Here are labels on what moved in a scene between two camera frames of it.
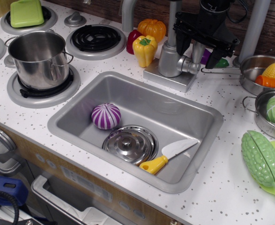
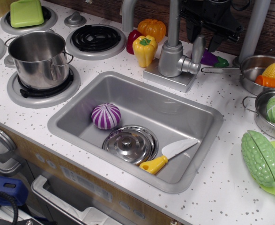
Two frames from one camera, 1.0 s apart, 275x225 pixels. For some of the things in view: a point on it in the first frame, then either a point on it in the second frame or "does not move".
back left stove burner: [50, 19] does not move
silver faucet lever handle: [198, 50] does not move
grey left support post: [128, 10] does not move
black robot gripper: [210, 28] to [216, 15]
